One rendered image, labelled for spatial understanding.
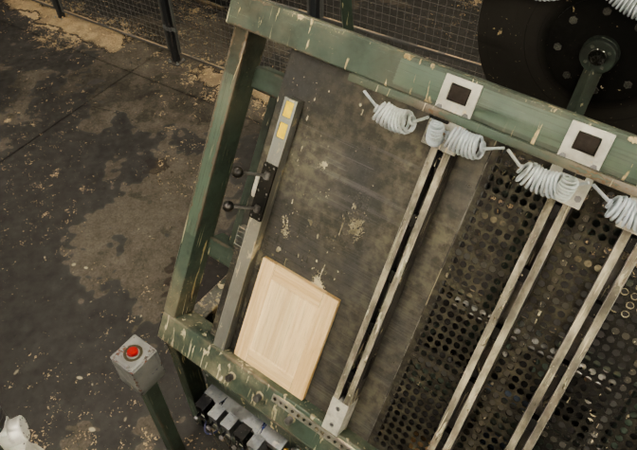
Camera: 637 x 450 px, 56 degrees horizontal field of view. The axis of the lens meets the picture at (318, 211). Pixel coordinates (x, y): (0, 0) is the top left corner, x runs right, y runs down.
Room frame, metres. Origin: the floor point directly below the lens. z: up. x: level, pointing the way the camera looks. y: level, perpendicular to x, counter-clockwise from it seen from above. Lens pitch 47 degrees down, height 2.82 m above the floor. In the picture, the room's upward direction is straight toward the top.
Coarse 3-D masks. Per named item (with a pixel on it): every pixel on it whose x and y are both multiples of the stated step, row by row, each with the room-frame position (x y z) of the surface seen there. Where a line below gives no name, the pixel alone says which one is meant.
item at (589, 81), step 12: (348, 0) 2.16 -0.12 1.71; (348, 12) 2.17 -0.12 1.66; (348, 24) 2.17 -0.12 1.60; (588, 72) 1.54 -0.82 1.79; (588, 84) 1.52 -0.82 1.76; (576, 96) 1.52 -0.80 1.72; (588, 96) 1.51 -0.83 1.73; (576, 108) 1.50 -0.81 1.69; (528, 216) 1.39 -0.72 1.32; (516, 240) 1.36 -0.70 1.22; (504, 264) 1.33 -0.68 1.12; (492, 288) 1.31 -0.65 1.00; (468, 324) 1.19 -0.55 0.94
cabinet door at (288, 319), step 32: (256, 288) 1.22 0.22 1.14; (288, 288) 1.18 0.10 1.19; (320, 288) 1.15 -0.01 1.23; (256, 320) 1.15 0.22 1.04; (288, 320) 1.11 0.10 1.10; (320, 320) 1.07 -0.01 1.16; (256, 352) 1.08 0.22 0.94; (288, 352) 1.04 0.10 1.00; (320, 352) 1.01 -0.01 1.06; (288, 384) 0.97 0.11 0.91
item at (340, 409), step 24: (432, 120) 1.14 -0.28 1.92; (432, 144) 1.12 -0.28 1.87; (432, 168) 1.21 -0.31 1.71; (432, 192) 1.15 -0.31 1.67; (408, 216) 1.13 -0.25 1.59; (408, 240) 1.12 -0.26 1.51; (408, 264) 1.06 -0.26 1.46; (384, 288) 1.04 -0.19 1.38; (384, 312) 0.99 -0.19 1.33; (360, 336) 0.96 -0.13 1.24; (360, 360) 0.92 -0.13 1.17; (360, 384) 0.89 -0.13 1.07; (336, 408) 0.84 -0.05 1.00; (336, 432) 0.79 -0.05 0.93
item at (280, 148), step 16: (288, 128) 1.47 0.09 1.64; (272, 144) 1.46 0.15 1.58; (288, 144) 1.46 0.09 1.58; (272, 160) 1.43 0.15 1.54; (272, 192) 1.38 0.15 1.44; (256, 224) 1.33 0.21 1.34; (256, 240) 1.30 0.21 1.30; (240, 256) 1.29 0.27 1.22; (256, 256) 1.29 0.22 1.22; (240, 272) 1.26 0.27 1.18; (240, 288) 1.22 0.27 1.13; (240, 304) 1.21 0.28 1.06; (224, 320) 1.18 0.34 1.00; (224, 336) 1.14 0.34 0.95
